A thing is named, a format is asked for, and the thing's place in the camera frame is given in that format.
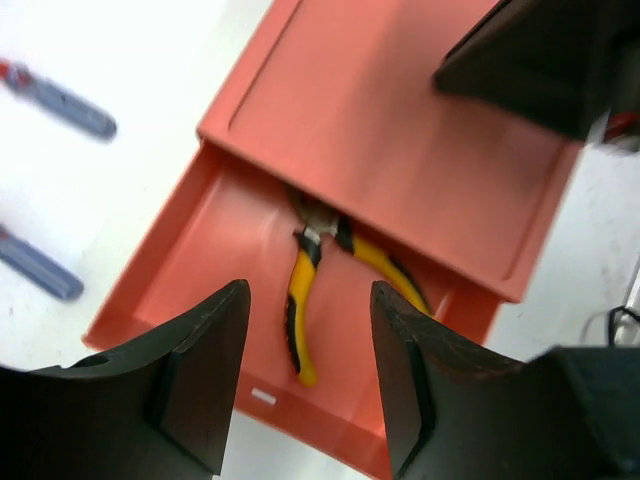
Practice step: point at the yellow pliers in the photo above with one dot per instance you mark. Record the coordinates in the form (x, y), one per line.
(320, 221)

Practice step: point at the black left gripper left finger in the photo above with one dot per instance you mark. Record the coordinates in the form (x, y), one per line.
(156, 407)

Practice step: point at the blue red screwdriver right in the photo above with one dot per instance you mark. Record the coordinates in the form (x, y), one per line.
(58, 101)

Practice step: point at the blue red screwdriver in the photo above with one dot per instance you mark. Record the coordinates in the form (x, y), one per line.
(58, 101)
(39, 268)

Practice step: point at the salmon red drawer box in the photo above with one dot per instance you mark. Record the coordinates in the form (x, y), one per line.
(336, 98)

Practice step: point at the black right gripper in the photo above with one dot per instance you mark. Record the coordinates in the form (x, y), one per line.
(560, 64)

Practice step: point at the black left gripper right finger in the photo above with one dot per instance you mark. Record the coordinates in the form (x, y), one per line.
(456, 410)

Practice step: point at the blue red screwdriver left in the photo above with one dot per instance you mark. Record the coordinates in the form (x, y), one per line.
(39, 268)

